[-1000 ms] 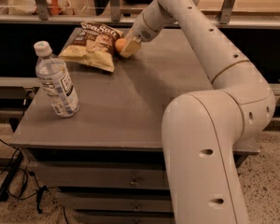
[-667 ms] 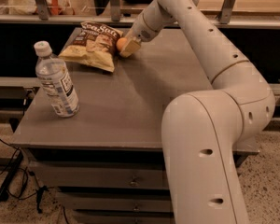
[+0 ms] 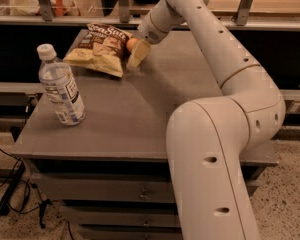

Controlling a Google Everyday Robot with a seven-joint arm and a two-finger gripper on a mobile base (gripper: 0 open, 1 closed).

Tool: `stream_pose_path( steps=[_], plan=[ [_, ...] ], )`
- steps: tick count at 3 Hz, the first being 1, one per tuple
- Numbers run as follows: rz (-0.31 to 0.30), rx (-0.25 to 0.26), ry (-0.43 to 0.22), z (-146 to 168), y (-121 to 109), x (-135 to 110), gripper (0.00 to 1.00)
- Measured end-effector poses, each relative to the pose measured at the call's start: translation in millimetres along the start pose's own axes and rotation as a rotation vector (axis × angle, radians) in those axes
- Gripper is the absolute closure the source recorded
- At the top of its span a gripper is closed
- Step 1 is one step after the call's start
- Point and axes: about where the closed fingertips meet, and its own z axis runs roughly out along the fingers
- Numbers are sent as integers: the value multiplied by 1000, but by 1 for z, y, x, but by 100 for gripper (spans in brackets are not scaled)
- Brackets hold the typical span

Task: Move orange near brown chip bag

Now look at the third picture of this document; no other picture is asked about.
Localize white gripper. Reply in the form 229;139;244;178
126;12;170;70

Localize orange fruit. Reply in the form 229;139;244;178
126;38;138;52

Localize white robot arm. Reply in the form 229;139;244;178
138;0;285;240

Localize brown sea salt chip bag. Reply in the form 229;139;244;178
64;23;132;78

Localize orange white bag on shelf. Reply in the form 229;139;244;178
11;0;81;16

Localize clear plastic water bottle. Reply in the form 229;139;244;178
37;44;85;126

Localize grey drawer cabinet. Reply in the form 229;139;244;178
11;29;279;240

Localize top grey drawer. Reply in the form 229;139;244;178
32;173;175;204

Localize grey drawer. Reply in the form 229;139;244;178
78;225;183;240
60;206;180;227
32;173;175;204

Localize middle grey drawer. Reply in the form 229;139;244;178
60;206;180;227

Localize bottom grey drawer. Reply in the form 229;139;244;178
78;225;183;240

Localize metal shelf rail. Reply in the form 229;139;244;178
0;0;300;31

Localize black floor cables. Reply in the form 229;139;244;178
0;133;41;216

